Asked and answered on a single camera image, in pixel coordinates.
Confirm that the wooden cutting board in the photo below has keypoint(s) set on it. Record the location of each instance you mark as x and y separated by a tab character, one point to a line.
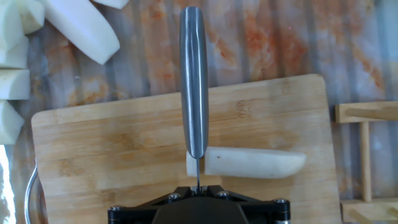
124	149

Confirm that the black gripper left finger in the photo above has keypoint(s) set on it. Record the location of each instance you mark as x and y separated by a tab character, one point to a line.
136	211

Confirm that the marble pattern plastic mat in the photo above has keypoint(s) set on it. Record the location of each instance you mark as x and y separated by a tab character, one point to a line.
280	40

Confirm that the white radish piece being sliced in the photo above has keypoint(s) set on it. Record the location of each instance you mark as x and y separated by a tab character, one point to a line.
248	163

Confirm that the wooden peg dish rack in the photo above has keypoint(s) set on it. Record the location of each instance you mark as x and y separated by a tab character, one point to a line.
365	155

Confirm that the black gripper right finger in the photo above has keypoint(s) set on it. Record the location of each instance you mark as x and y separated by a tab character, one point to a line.
264	211

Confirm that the long white radish chunk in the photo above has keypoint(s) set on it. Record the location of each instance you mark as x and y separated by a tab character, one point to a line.
81	31

